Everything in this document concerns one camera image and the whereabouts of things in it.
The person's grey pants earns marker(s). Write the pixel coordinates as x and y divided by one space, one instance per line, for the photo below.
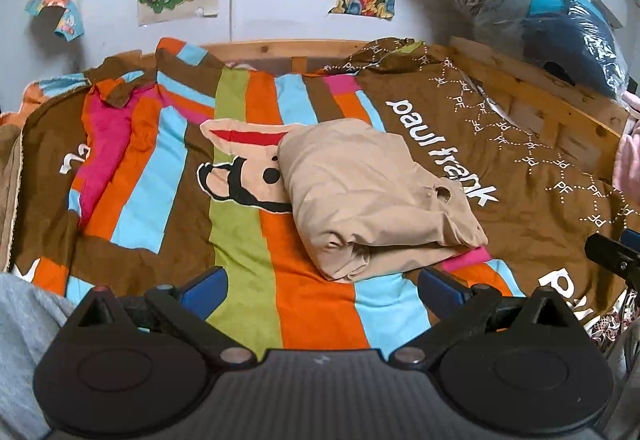
25 345

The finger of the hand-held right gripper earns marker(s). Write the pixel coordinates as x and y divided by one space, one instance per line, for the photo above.
607 252

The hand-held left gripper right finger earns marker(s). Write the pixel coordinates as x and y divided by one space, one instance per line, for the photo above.
442 292

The clear plastic bag of clothes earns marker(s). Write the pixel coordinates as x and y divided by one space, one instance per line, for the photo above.
525 4

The beige hooded zip jacket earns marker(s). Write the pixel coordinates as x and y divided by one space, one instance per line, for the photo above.
370 190

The colourful striped printed blanket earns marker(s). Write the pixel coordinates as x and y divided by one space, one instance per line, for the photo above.
165 200

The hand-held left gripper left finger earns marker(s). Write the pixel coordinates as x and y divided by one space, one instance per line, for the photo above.
205 287

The patterned floral cloth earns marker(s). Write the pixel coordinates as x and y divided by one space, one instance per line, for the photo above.
615 325

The wooden bed frame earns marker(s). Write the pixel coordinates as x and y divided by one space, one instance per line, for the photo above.
550 104

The pink cloth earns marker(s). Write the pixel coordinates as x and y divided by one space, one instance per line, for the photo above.
629 139

